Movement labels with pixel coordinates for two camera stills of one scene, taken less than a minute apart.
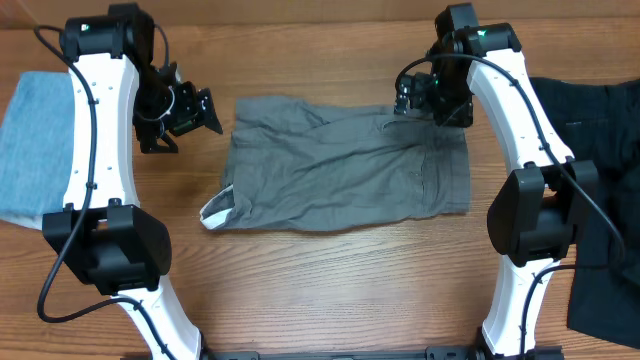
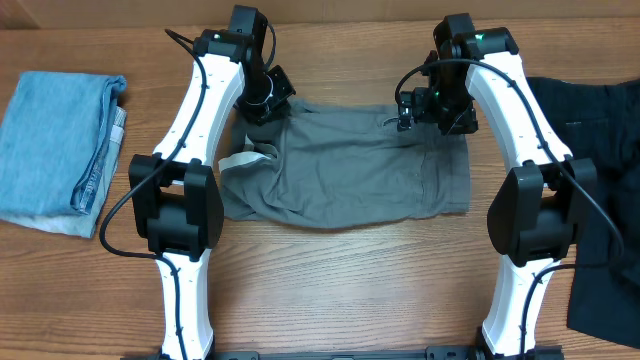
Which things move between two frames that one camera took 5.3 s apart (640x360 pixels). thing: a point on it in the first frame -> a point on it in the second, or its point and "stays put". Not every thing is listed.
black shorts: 600,122 stays put
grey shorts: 300,163 stays put
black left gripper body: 168,110 -> 267,98
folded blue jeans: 36,145 stays put
